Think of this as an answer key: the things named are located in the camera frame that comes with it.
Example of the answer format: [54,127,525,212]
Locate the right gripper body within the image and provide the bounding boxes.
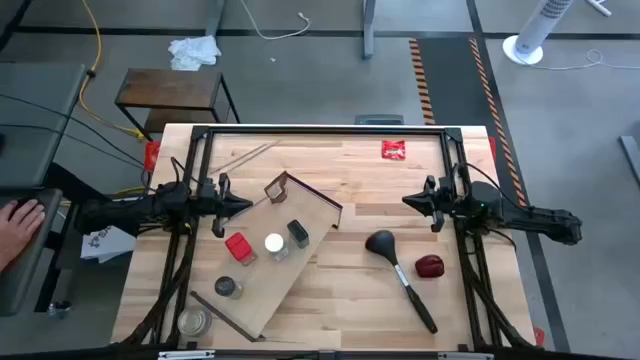
[423,174,467,234]

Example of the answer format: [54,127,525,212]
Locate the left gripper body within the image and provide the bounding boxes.
[197,172,232,239]

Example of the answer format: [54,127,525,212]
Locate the red-lid spice jar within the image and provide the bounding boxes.
[224,231,258,267]

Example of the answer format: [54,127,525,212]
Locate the white-lid spice jar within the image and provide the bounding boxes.
[263,232,290,263]

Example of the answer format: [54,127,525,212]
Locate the black ladle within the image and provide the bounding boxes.
[364,229,439,335]

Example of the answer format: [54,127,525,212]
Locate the dark rectangular spice tin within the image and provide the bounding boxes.
[286,218,311,250]

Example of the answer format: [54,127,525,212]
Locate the black-lid glass spice jar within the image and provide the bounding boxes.
[213,275,245,301]

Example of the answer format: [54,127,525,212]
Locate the wooden shelf black metal legs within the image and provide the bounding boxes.
[188,170,344,343]

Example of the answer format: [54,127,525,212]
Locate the red sauce packet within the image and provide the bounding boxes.
[381,139,407,162]

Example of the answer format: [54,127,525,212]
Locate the dark red bell pepper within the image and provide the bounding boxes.
[414,254,446,279]

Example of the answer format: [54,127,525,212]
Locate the grey control box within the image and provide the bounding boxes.
[354,114,405,126]

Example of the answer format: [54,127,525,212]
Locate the white printed paper bag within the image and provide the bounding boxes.
[79,224,137,264]

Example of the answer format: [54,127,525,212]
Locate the black mat orange striped edges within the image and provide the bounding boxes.
[408,36,529,207]

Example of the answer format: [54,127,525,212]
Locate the brown wooden side table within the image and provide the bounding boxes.
[114,68,241,141]

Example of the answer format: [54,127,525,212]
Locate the crumpled white cloth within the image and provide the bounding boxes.
[167,34,223,72]

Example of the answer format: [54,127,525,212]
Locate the black desk base bar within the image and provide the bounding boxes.
[33,162,142,314]

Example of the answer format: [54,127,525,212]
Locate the grey table leg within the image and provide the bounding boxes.
[362,0,377,61]
[204,0,227,37]

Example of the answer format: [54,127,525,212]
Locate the silver caster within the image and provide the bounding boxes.
[47,299,72,320]

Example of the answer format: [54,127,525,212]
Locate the white tower fan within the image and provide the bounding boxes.
[502,0,576,66]

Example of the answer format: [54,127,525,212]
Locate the grey metal bar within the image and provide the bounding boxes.
[618,134,640,189]

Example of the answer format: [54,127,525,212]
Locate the large grey desk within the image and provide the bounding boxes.
[0,62,87,190]

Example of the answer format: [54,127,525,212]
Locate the person's hand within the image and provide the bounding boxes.
[0,198,46,274]

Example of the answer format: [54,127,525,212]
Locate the narrow grey desk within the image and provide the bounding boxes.
[0,188,64,317]

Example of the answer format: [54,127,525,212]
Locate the white plastic object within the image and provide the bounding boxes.
[584,0,613,18]

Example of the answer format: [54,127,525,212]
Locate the black aluminium rig frame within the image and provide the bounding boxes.
[122,124,539,351]

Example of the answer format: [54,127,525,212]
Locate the silver bracket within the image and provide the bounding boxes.
[437,351,495,360]
[158,349,216,360]

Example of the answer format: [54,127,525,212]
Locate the white cable with plug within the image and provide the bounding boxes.
[239,0,312,41]

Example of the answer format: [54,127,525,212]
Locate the yellow cable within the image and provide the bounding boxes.
[77,0,149,142]

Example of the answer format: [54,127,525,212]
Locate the thin white fan cable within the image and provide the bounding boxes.
[514,48,640,71]

